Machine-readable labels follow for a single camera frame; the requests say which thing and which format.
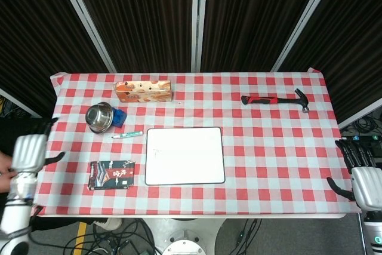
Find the person left hand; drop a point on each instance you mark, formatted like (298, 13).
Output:
(6, 162)

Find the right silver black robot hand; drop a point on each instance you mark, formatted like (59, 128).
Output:
(368, 187)

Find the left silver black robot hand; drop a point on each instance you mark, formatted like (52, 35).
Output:
(28, 153)

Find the person right hand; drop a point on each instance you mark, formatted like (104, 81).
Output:
(4, 184)

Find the green whiteboard marker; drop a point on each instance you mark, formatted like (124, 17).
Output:
(128, 134)

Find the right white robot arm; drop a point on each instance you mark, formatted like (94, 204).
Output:
(374, 234)

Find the white board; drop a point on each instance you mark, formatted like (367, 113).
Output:
(191, 159)

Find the person in black clothes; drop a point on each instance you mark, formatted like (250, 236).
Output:
(18, 126)

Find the stainless steel bowl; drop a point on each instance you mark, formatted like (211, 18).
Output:
(99, 116)

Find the dark red snack packet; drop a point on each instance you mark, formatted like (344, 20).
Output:
(112, 175)

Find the blue toy block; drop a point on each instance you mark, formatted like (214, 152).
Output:
(120, 117)

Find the red white checkered tablecloth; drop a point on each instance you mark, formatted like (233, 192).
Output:
(253, 153)

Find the dark corrugated partition panel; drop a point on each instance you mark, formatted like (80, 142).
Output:
(30, 28)
(134, 13)
(253, 13)
(352, 28)

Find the orange biscuit box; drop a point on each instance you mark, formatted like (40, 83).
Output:
(143, 92)

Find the red black claw hammer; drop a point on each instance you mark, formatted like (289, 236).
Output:
(262, 99)

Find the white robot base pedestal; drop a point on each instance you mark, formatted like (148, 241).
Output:
(182, 231)

